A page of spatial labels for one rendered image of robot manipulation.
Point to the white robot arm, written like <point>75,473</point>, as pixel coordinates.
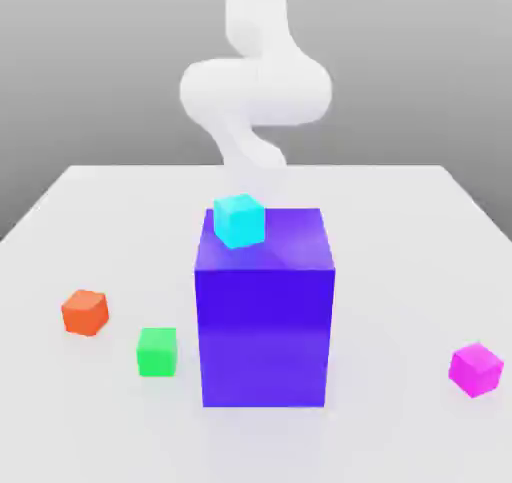
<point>256,91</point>

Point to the small cyan cube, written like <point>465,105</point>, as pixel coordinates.
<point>239,223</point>

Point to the small green cube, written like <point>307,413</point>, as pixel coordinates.
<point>156,353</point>

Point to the small orange cube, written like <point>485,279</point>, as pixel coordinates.
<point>84,314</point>

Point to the small magenta cube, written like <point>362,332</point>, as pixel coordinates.
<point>475,371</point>

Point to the large purple box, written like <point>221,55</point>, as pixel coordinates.
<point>264,331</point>

